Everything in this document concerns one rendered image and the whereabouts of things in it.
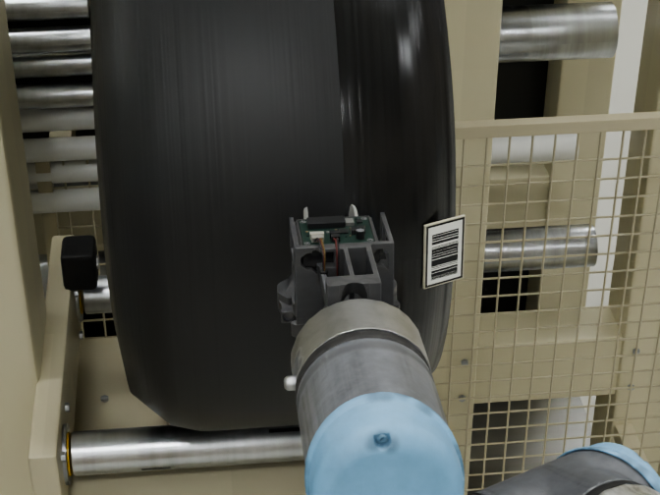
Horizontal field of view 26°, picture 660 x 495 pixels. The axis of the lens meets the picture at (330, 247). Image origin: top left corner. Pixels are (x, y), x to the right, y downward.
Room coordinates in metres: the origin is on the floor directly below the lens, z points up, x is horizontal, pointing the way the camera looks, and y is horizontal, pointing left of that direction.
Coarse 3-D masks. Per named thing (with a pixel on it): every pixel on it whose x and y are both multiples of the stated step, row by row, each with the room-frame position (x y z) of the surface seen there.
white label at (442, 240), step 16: (432, 224) 1.00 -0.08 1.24; (448, 224) 1.00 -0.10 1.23; (464, 224) 1.01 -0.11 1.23; (432, 240) 0.99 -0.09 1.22; (448, 240) 1.00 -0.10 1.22; (464, 240) 1.01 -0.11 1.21; (432, 256) 0.99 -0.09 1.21; (448, 256) 1.00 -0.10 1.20; (432, 272) 0.99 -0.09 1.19; (448, 272) 1.00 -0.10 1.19
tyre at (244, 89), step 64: (128, 0) 1.08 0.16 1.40; (192, 0) 1.07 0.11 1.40; (256, 0) 1.07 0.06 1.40; (320, 0) 1.07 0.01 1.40; (384, 0) 1.08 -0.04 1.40; (128, 64) 1.04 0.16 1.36; (192, 64) 1.03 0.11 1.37; (256, 64) 1.03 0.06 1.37; (320, 64) 1.04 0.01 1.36; (384, 64) 1.04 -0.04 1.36; (448, 64) 1.08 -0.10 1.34; (128, 128) 1.01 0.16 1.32; (192, 128) 1.00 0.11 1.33; (256, 128) 1.00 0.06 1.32; (320, 128) 1.01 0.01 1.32; (384, 128) 1.01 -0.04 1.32; (448, 128) 1.05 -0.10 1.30; (128, 192) 0.99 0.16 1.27; (192, 192) 0.98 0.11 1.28; (256, 192) 0.98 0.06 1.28; (320, 192) 0.99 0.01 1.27; (384, 192) 0.99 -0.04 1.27; (448, 192) 1.03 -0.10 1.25; (128, 256) 0.98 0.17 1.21; (192, 256) 0.96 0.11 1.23; (256, 256) 0.97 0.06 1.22; (384, 256) 0.98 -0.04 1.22; (128, 320) 0.99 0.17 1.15; (192, 320) 0.96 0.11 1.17; (256, 320) 0.97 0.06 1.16; (448, 320) 1.03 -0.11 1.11; (128, 384) 1.04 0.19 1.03; (192, 384) 0.98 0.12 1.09; (256, 384) 0.98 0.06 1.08
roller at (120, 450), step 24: (72, 432) 1.11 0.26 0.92; (96, 432) 1.10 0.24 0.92; (120, 432) 1.10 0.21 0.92; (144, 432) 1.10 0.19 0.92; (168, 432) 1.10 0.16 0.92; (192, 432) 1.10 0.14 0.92; (216, 432) 1.10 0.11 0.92; (240, 432) 1.10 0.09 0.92; (264, 432) 1.10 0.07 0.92; (288, 432) 1.11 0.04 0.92; (72, 456) 1.08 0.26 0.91; (96, 456) 1.08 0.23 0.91; (120, 456) 1.08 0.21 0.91; (144, 456) 1.08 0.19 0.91; (168, 456) 1.08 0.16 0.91; (192, 456) 1.09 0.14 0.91; (216, 456) 1.09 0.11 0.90; (240, 456) 1.09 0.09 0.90; (264, 456) 1.09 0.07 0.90; (288, 456) 1.09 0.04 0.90
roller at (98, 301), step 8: (104, 280) 1.37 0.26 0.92; (96, 288) 1.36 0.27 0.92; (104, 288) 1.36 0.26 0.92; (80, 296) 1.35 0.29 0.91; (88, 296) 1.35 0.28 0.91; (96, 296) 1.36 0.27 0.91; (104, 296) 1.36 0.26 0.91; (80, 304) 1.35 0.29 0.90; (88, 304) 1.35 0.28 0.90; (96, 304) 1.35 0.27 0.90; (104, 304) 1.35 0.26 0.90; (88, 312) 1.36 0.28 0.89; (96, 312) 1.36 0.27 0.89; (104, 312) 1.36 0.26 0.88
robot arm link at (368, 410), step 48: (384, 336) 0.72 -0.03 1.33; (336, 384) 0.67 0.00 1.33; (384, 384) 0.66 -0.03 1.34; (432, 384) 0.69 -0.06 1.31; (336, 432) 0.63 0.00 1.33; (384, 432) 0.62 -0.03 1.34; (432, 432) 0.63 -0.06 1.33; (336, 480) 0.60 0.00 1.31; (384, 480) 0.61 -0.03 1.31; (432, 480) 0.61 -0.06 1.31
